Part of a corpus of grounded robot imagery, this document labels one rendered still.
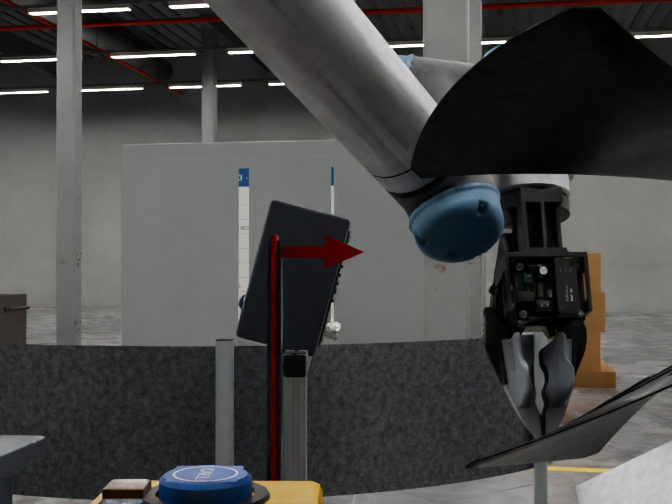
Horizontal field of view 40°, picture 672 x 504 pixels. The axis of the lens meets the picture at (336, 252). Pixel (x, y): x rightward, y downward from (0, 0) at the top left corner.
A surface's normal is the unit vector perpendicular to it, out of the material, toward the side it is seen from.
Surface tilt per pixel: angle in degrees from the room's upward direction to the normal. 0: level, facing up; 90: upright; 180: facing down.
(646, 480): 55
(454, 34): 90
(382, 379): 90
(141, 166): 90
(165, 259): 90
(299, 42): 134
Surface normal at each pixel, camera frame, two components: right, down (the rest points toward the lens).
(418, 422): 0.39, 0.00
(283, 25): 0.17, 0.69
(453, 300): -0.17, 0.00
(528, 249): 0.00, -0.30
